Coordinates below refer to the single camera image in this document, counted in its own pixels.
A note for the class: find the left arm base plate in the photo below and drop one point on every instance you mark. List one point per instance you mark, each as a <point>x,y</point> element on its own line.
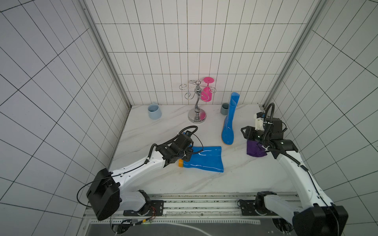
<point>151,208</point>

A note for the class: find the grey-green mug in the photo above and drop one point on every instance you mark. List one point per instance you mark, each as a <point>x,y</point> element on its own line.
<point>224,109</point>

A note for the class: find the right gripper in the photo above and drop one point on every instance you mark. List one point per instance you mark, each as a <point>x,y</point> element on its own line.
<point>251,133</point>

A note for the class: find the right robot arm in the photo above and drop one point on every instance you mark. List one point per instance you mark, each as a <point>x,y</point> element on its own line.
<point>317,215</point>

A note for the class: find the pink wine glass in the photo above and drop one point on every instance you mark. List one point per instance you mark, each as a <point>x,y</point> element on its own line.
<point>206,94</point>

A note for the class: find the aluminium mounting rail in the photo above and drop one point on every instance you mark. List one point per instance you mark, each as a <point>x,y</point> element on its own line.
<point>198,206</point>

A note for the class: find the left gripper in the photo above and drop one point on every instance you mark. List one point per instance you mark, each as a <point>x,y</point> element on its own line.
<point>188,156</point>

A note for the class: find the chrome glass holder stand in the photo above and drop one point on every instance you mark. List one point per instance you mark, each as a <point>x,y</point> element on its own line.
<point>195,87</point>

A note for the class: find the purple cloth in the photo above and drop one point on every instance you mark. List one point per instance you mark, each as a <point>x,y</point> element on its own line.
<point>255,149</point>

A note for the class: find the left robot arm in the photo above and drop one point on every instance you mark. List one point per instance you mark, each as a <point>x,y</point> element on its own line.
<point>112,191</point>

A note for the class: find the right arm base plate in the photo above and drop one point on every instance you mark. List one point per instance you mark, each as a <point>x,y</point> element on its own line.
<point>248,209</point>

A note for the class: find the blue rubber boot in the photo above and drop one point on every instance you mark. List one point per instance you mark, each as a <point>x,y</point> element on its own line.
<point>227,134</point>
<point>209,160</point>

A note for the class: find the light blue mug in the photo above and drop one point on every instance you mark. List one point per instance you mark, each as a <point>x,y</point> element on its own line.
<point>154,111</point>

